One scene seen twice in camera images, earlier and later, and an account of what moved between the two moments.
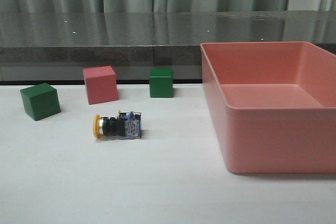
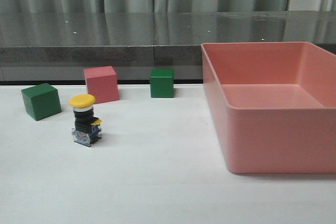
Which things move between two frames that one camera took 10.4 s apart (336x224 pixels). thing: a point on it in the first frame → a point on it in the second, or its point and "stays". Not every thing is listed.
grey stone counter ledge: [150, 37] stays
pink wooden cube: [101, 84] stays
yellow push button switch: [127, 124] → [87, 129]
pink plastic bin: [275, 104] stays
